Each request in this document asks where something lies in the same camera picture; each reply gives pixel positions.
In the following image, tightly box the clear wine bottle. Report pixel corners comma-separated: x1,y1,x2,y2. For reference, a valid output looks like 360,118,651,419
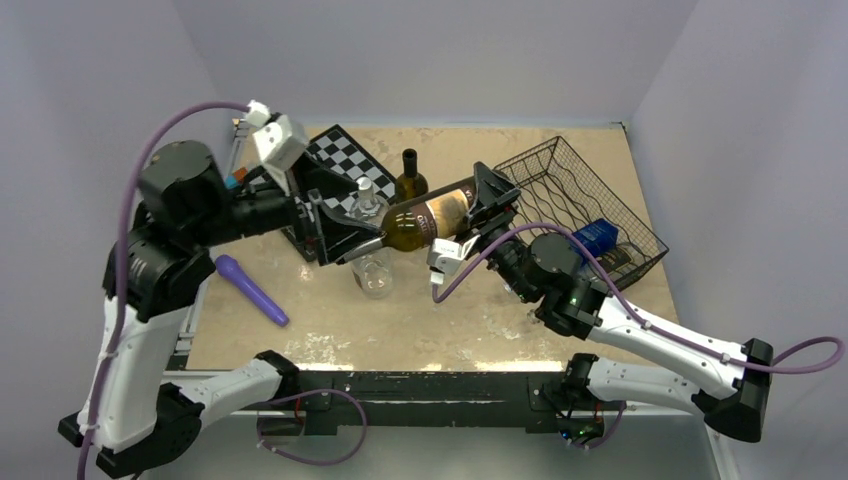
526,241,641,326

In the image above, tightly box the black wire wine rack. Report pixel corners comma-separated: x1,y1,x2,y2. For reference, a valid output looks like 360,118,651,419
494,136,669,281

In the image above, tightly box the clear bottle front silver cap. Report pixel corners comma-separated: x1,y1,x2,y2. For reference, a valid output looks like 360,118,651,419
351,249,394,299

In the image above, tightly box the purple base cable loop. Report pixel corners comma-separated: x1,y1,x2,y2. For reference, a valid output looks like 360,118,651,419
256,388,370,466

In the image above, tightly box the blue square bottle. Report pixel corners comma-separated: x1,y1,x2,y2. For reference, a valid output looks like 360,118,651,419
570,218,619,266

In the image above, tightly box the tall dark green bottle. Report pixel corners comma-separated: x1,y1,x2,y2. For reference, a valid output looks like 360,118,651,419
395,148,429,203

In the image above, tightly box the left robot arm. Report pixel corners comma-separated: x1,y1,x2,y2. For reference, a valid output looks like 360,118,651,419
58,141,357,479

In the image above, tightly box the dark bottle with label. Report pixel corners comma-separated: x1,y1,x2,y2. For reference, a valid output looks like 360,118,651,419
340,176,476,263

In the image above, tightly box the purple toy microphone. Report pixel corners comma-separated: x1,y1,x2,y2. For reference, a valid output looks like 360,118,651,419
214,254,290,327

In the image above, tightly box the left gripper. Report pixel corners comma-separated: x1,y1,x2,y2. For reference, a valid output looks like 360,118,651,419
186,148,380,263

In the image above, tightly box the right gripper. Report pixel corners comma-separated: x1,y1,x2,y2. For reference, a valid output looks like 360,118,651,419
453,162,536,302

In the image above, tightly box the orange blue marker block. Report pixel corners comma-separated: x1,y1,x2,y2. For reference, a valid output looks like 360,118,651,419
225,167,249,190

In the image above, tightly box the black white chessboard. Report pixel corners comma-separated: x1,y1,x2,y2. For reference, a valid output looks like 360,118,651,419
280,124,396,263

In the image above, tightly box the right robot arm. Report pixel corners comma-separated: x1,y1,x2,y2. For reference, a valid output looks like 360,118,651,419
461,162,774,443

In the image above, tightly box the clear bottle silver cap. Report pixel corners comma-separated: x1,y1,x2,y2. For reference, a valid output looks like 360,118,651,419
349,176,390,226
351,249,394,299

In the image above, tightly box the clear bottle rear silver cap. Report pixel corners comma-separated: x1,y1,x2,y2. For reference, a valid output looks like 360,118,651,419
349,176,390,226

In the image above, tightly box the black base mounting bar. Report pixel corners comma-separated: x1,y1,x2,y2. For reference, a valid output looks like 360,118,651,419
255,371,619,435

